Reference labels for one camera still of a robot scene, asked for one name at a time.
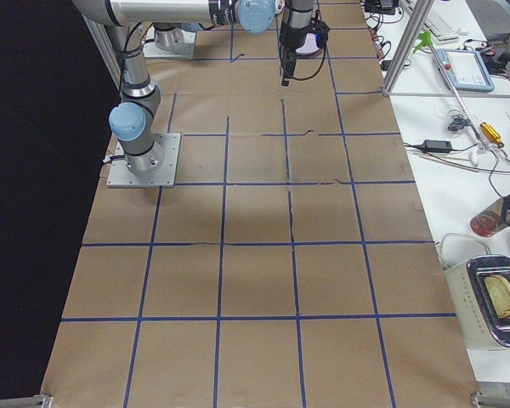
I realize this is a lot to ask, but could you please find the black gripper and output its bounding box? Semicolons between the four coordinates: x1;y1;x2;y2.
280;19;330;87

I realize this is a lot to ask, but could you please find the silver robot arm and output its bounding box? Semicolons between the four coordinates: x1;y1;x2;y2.
153;1;330;87
74;1;276;175

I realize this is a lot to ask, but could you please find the white keyboard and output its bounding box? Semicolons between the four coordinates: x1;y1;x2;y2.
424;10;459;43

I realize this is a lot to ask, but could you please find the black power adapter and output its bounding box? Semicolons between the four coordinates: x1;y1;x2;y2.
422;139;453;154

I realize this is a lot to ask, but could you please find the wooden chopstick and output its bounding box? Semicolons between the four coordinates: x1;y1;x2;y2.
419;155;476;170

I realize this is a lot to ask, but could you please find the teach pendant tablet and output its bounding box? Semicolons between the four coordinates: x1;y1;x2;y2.
436;49;495;93

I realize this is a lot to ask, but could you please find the yellow screwdriver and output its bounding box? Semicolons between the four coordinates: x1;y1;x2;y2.
479;122;504;148

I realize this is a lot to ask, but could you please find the brown paper table cover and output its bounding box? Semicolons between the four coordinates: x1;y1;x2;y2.
42;1;475;407

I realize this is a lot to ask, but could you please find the glass bottle black cap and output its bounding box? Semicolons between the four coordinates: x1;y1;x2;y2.
470;194;510;237

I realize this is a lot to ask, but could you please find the white toaster with bread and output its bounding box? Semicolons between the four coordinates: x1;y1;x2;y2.
445;254;510;350

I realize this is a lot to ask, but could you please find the aluminium frame post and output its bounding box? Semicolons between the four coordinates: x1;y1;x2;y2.
382;0;434;96

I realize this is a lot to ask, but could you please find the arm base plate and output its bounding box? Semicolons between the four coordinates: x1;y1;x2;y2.
144;25;196;60
106;133;181;188

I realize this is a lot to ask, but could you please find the green handled reacher tool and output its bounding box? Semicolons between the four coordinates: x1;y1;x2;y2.
413;31;510;163

